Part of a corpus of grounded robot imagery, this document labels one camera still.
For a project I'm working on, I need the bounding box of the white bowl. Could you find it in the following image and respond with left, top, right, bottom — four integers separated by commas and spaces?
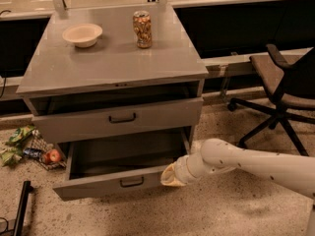
62, 24, 102, 48

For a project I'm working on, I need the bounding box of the grey drawer cabinet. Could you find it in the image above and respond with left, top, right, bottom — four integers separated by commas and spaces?
16, 3, 210, 169

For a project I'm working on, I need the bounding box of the orange patterned drink can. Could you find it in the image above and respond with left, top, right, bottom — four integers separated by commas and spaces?
133, 10, 152, 48

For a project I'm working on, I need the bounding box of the grey drawer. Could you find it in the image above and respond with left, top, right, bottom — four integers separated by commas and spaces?
53, 127, 193, 201
32, 97, 203, 143

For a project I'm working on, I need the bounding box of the black metal stand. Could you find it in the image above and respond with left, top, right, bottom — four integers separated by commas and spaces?
0, 181, 33, 236

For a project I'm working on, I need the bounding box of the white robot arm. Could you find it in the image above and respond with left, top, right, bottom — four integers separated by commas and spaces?
160, 139, 315, 201

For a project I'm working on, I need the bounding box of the red apple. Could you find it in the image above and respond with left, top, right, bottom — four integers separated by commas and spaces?
43, 149, 62, 164

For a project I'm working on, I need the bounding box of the green chip bag upper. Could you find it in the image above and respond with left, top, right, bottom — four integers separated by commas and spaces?
6, 125, 35, 146

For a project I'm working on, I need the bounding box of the wire mesh basket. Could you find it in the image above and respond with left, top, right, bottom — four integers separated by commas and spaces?
27, 130, 66, 171

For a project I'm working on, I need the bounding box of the blue snack packet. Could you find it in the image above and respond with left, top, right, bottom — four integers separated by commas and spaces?
23, 147, 42, 158

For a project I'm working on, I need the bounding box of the black office chair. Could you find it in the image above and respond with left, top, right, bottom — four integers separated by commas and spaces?
227, 44, 315, 156

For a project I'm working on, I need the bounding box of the green chip bag lower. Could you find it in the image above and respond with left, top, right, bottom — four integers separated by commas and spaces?
0, 147, 23, 166

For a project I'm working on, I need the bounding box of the green chip bag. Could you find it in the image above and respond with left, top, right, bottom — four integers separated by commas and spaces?
6, 125, 35, 146
0, 147, 23, 166

